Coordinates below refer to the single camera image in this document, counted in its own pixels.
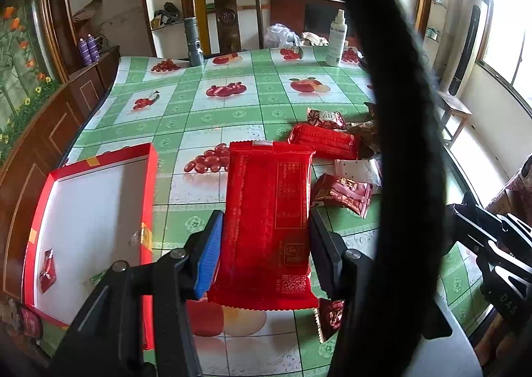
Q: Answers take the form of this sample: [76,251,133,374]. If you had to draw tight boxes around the window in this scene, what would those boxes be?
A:
[478,0,532,111]

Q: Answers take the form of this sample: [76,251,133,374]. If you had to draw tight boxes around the wooden stool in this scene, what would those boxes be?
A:
[436,90,474,145]

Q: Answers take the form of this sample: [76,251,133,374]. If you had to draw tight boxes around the dark red pouch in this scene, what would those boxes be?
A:
[17,304,44,340]

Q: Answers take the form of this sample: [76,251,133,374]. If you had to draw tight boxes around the wooden cabinet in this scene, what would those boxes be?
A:
[0,46,121,303]

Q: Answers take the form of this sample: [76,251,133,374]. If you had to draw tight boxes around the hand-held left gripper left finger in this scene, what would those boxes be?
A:
[54,210,225,377]

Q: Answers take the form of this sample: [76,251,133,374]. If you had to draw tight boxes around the white spray bottle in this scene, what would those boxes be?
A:
[325,9,348,67]

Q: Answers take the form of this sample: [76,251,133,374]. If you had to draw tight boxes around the white snack packet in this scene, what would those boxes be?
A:
[334,157,383,195]

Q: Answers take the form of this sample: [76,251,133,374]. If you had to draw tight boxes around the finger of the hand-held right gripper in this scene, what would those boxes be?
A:
[447,192,532,274]

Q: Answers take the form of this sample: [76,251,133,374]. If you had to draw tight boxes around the thick black cable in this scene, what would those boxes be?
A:
[328,0,450,377]

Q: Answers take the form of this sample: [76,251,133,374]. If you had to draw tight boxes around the flower wall poster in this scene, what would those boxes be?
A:
[0,0,63,161]

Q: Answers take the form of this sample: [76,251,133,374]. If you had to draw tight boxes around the green fruit print tablecloth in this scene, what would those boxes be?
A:
[25,44,495,377]

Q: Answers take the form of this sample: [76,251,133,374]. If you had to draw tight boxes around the black items on shelf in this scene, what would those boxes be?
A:
[152,3,184,26]

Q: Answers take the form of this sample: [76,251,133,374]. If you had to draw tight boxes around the large red snack packet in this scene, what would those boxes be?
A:
[206,141,320,311]

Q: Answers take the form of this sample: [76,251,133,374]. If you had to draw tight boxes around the white plastic bag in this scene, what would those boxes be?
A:
[265,23,303,49]

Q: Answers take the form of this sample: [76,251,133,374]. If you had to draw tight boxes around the red white patterned packet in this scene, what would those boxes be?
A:
[307,107,346,130]

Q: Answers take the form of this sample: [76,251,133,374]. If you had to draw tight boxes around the white standing air conditioner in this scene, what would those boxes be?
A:
[441,3,489,97]

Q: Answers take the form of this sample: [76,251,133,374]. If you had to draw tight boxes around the grey flashlight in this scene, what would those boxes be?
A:
[184,16,205,67]

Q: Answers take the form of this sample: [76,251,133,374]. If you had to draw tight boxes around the red cardboard box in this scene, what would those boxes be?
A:
[2,143,159,350]

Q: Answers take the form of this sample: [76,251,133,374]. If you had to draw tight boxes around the small dark red packet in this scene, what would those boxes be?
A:
[39,248,57,292]

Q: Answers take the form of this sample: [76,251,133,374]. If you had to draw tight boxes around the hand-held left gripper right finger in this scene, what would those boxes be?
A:
[310,209,377,319]

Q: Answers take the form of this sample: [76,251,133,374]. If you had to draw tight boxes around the purple bottles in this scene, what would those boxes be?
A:
[86,34,100,63]

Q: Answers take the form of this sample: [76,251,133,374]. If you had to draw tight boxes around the floral cloth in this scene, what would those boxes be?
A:
[486,156,532,215]

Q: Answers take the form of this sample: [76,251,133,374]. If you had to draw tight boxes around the beige packets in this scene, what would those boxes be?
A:
[301,32,331,47]

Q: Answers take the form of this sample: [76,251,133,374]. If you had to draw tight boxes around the wooden chair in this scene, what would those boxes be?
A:
[182,0,269,55]

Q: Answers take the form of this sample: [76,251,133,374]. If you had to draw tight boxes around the dark red snack packet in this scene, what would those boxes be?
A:
[316,298,346,343]
[311,173,373,220]

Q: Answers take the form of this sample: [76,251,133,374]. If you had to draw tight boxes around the brown paper bag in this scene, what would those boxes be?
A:
[72,0,104,24]

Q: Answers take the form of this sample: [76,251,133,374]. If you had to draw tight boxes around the gold brown snack packet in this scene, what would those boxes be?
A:
[347,121,381,155]

